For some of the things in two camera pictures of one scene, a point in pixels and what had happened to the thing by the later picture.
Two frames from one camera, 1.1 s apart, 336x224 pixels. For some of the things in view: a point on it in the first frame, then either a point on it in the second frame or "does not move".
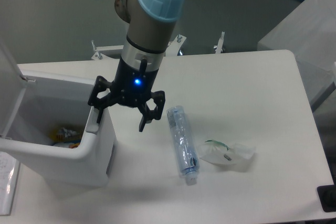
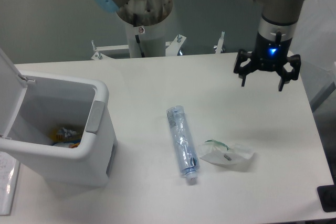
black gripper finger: [110, 99] to [242, 56]
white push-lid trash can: [34, 104] does not move
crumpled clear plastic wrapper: [219, 153] does not move
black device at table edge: [327, 194] does not move
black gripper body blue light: [133, 85] to [269, 55]
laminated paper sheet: [9, 168] does not move
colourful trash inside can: [63, 137] does not move
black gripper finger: [149, 116] to [287, 77]
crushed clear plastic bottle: [184, 144] does not move
